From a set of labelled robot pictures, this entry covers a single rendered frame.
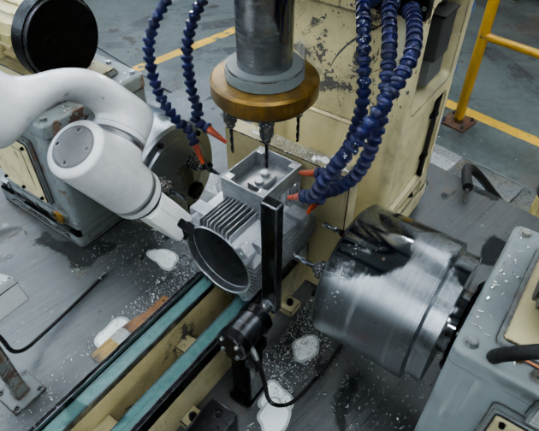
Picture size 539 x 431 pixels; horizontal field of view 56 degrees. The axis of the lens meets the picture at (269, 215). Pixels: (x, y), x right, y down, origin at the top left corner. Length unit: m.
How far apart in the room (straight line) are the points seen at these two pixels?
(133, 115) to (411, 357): 0.54
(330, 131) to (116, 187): 0.52
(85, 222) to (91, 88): 0.66
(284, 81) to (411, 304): 0.38
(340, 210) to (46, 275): 0.72
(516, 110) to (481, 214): 2.20
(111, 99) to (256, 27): 0.23
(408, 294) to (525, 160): 2.47
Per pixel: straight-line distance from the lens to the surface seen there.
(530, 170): 3.13
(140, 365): 1.01
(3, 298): 0.96
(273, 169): 1.01
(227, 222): 0.91
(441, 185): 1.54
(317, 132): 1.10
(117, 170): 0.70
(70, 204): 1.27
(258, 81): 0.80
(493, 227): 1.45
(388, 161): 1.04
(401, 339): 0.80
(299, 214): 0.97
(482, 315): 0.77
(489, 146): 3.23
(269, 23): 0.78
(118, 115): 0.73
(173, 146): 1.07
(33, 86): 0.67
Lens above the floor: 1.74
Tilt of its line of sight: 44 degrees down
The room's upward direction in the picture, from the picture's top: straight up
